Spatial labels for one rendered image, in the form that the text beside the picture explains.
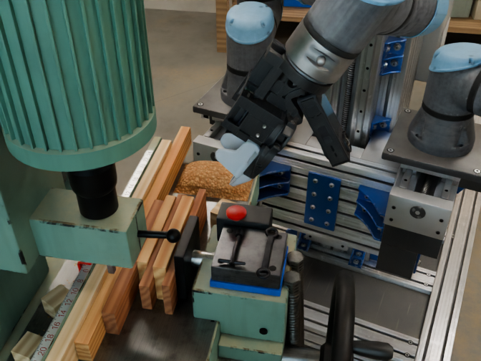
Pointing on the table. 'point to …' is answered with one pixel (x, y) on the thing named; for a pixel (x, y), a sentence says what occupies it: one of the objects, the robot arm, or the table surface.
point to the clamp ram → (189, 257)
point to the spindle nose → (95, 191)
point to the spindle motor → (75, 82)
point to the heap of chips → (211, 181)
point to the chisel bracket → (88, 230)
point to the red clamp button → (236, 213)
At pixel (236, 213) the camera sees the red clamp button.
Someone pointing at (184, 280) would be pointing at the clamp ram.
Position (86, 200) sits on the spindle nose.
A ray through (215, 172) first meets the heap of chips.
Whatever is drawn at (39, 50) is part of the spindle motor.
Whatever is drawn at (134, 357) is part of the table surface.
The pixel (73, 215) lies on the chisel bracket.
